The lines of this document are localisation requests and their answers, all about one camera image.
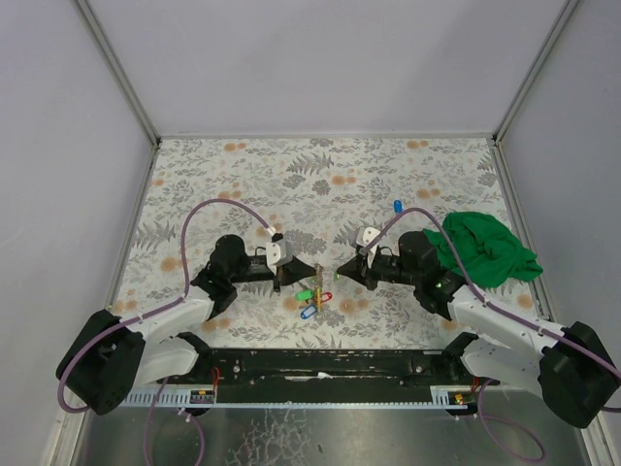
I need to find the spiral keyring with yellow handle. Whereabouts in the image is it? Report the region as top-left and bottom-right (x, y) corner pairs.
(294, 263), (333, 320)

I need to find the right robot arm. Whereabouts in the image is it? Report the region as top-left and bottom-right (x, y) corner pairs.
(337, 227), (620, 428)

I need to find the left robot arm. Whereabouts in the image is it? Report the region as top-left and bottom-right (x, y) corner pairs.
(56, 233), (315, 416)

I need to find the floral table mat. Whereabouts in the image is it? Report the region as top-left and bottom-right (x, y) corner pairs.
(111, 138), (509, 349)

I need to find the green cloth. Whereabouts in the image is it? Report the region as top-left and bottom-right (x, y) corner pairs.
(424, 212), (542, 288)

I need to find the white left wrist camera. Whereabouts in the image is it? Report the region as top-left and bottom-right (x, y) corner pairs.
(265, 226), (293, 273)

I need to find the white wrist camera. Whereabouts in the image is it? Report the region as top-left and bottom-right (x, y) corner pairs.
(265, 226), (293, 273)
(355, 226), (380, 255)

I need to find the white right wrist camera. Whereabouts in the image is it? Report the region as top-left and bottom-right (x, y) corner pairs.
(355, 226), (380, 255)

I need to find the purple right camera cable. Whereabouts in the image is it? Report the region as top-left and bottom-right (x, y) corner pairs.
(363, 207), (621, 414)

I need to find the purple camera cable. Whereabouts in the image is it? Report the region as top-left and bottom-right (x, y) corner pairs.
(363, 207), (621, 414)
(56, 198), (280, 413)

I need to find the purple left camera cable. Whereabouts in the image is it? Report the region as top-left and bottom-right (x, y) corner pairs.
(56, 198), (280, 413)

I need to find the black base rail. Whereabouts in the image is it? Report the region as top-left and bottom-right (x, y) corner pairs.
(167, 349), (474, 389)

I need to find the white cable duct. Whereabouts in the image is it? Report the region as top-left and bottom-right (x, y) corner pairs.
(121, 380), (470, 411)

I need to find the purple floor cable left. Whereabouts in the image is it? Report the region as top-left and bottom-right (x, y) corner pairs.
(143, 376), (208, 466)

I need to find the purple floor cable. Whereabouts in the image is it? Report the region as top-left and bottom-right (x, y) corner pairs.
(143, 376), (208, 466)
(455, 378), (547, 461)

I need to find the left aluminium frame post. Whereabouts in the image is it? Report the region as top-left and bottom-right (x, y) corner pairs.
(71, 0), (161, 148)

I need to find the aluminium frame post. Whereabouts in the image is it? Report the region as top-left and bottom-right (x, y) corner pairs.
(71, 0), (161, 148)
(492, 0), (582, 146)

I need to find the purple floor cable right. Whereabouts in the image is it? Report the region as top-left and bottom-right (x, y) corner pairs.
(455, 378), (547, 461)

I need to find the right aluminium frame post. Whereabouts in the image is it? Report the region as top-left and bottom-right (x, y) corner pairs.
(492, 0), (582, 146)

